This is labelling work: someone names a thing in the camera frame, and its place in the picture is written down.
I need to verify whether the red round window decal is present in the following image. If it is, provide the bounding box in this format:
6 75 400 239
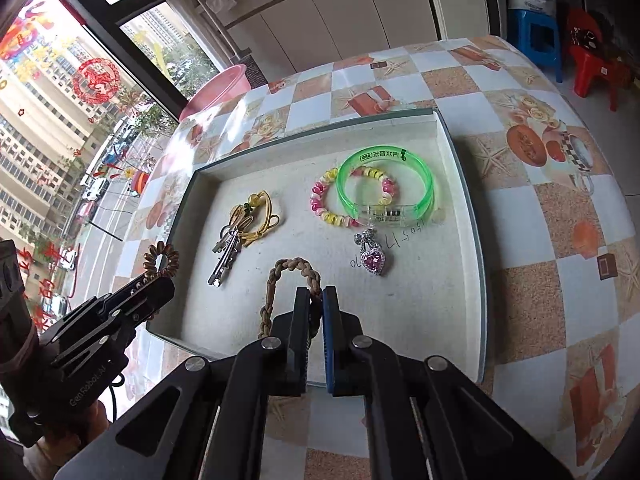
71 57 121 106

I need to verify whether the blue plastic stool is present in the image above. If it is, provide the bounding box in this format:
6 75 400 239
509 8 564 84

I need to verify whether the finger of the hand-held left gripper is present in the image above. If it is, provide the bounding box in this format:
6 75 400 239
50 305 162 386
37 275 176 348

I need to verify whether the pink heart rhinestone pendant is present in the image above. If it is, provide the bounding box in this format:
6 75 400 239
353 229 394 277

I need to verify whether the green translucent bracelet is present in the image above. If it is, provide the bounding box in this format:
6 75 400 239
335 144 435 226

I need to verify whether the yellow cord flower bracelet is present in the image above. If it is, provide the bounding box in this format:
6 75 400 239
231 189 281 249

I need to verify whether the black cable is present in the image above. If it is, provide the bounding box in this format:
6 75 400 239
106 374 127 422

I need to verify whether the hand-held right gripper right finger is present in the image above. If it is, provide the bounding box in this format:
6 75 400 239
322 286 577 480

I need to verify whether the red plastic stool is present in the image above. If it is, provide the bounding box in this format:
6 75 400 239
564 7 634 112

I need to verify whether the brown spiral hair tie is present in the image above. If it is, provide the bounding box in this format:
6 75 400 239
142 240 180 279

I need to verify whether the grey shallow tray box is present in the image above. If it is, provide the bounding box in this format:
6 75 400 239
145 107 489 387

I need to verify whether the person's left hand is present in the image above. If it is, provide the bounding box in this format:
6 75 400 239
22 402 112 480

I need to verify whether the pink plastic basin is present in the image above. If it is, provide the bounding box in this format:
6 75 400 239
178 63 249 122

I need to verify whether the pink yellow beaded bracelet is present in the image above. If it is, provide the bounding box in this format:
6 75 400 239
309 164 401 229

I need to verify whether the gold slim hair clip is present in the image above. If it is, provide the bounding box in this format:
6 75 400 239
219 205 253 242

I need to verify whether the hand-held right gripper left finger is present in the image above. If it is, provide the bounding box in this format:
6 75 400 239
70 287 312 480

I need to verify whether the white cabinet counter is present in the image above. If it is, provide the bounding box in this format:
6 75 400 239
199 0 495 77

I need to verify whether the silver metal hair clip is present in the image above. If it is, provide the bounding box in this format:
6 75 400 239
207 224 247 289

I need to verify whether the brown braided bracelet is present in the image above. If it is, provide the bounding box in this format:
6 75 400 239
257 257 322 342

